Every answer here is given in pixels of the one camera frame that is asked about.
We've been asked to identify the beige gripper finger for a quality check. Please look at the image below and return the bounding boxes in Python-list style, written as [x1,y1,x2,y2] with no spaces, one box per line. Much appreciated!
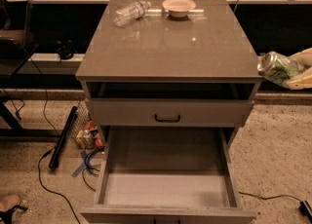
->
[290,48,312,68]
[283,75,312,90]

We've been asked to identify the green crushed soda can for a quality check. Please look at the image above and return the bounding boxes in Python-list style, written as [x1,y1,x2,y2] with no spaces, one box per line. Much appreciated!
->
[257,52,303,87]

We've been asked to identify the grey drawer cabinet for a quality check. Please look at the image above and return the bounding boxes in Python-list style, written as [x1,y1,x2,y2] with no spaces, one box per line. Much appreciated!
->
[76,0,261,142]

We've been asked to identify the open middle drawer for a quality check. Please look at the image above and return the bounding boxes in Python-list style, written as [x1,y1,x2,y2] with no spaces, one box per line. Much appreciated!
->
[81,127,256,224]

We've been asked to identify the closed top drawer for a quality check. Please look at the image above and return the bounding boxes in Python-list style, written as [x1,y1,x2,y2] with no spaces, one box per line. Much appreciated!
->
[86,98,254,128]

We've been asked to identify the black power adapter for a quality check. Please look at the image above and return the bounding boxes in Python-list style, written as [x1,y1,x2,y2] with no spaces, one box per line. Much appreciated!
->
[299,201,312,222]

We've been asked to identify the white paper bowl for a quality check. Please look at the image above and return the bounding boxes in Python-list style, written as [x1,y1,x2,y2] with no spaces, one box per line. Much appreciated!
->
[162,0,196,18]

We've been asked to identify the clear plastic water bottle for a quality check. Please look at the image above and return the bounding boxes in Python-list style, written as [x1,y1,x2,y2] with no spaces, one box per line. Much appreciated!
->
[114,1,151,26]

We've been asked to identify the blue tape strip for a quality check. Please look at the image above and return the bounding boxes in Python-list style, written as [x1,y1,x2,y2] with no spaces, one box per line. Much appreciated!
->
[71,150,87,177]

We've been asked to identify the black headphones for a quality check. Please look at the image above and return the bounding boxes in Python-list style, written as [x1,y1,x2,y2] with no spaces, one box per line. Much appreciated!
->
[56,40,76,60]

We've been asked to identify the black bar on floor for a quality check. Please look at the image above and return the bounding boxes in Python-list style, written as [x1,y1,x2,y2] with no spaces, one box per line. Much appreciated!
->
[48,106,78,169]

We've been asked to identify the dark office chair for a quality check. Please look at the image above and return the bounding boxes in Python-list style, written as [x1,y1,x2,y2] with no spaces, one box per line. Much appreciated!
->
[0,0,38,77]

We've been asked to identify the black floor cable right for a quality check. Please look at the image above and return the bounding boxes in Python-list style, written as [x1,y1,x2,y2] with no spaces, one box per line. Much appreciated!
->
[239,191,303,203]

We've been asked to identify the black floor cable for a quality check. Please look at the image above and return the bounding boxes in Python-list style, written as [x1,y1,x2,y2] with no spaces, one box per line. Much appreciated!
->
[239,191,303,203]
[26,56,82,224]

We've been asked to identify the black drawer handle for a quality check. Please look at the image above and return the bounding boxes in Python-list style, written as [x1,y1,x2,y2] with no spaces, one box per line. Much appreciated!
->
[154,114,181,123]

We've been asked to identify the wire mesh basket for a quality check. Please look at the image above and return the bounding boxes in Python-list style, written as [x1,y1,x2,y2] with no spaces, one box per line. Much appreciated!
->
[69,101,104,150]

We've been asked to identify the blue cable bundle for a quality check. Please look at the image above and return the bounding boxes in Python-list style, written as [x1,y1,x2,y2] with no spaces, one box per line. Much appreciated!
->
[81,149,105,192]

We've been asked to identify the black floor cable left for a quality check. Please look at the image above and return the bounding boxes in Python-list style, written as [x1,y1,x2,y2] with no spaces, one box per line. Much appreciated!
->
[26,56,82,224]

